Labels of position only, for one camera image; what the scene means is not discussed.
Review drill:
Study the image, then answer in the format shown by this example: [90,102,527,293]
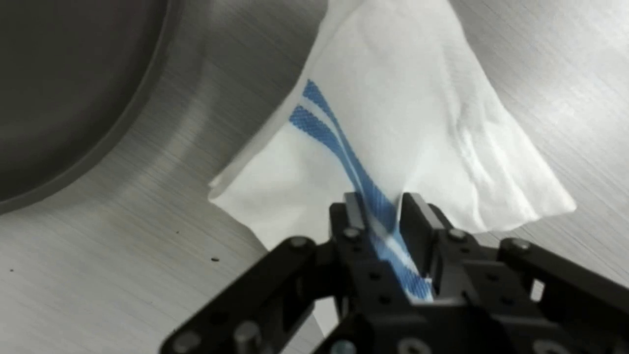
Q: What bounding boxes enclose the black frying pan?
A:
[0,0,177,212]

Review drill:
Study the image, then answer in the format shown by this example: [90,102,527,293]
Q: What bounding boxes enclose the white cloth with blue stripes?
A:
[208,0,576,299]

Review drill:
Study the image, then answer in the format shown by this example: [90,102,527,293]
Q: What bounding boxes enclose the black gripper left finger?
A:
[328,192,381,289]

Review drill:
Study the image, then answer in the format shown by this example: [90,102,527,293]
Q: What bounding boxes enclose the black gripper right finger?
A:
[399,192,479,295]

